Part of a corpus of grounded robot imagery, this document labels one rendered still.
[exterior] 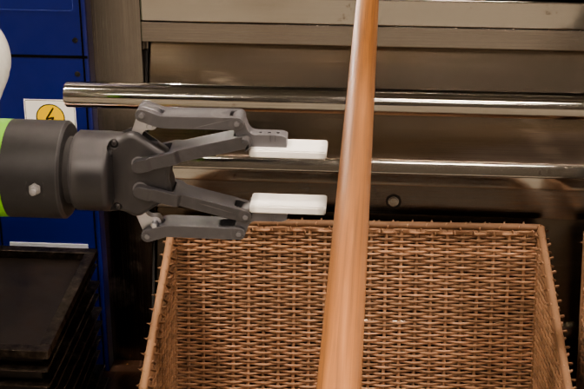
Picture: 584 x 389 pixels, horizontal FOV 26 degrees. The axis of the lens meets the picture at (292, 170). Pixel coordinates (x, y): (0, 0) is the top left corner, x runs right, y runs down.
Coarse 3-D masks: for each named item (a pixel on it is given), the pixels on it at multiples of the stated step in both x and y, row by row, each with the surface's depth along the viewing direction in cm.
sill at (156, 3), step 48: (144, 0) 178; (192, 0) 177; (240, 0) 177; (288, 0) 176; (336, 0) 176; (384, 0) 175; (432, 0) 175; (480, 0) 175; (528, 0) 174; (576, 0) 174
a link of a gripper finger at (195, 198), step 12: (180, 180) 119; (144, 192) 116; (156, 192) 116; (168, 192) 116; (180, 192) 117; (192, 192) 118; (204, 192) 118; (216, 192) 119; (168, 204) 117; (180, 204) 117; (192, 204) 117; (204, 204) 117; (216, 204) 117; (228, 204) 117; (240, 204) 119; (228, 216) 117; (240, 216) 117
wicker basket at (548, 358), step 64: (192, 256) 187; (256, 256) 187; (320, 256) 186; (384, 256) 186; (512, 256) 185; (192, 320) 189; (320, 320) 188; (384, 320) 187; (448, 320) 187; (512, 320) 186; (192, 384) 190; (256, 384) 190; (448, 384) 188
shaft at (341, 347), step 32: (352, 64) 142; (352, 96) 132; (352, 128) 123; (352, 160) 116; (352, 192) 109; (352, 224) 104; (352, 256) 99; (352, 288) 94; (352, 320) 90; (320, 352) 88; (352, 352) 86; (320, 384) 83; (352, 384) 83
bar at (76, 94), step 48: (96, 96) 144; (144, 96) 143; (192, 96) 143; (240, 96) 143; (288, 96) 142; (336, 96) 142; (384, 96) 142; (432, 96) 141; (480, 96) 141; (528, 96) 141; (576, 96) 140
